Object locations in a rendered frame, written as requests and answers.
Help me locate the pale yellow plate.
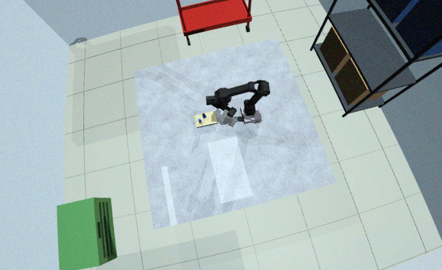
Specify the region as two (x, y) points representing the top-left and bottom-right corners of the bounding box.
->
(194, 111), (217, 127)

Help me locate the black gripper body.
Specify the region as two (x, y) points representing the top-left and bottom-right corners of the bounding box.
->
(212, 104), (237, 117)

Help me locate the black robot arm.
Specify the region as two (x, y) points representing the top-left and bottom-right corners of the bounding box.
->
(206, 80), (270, 116)

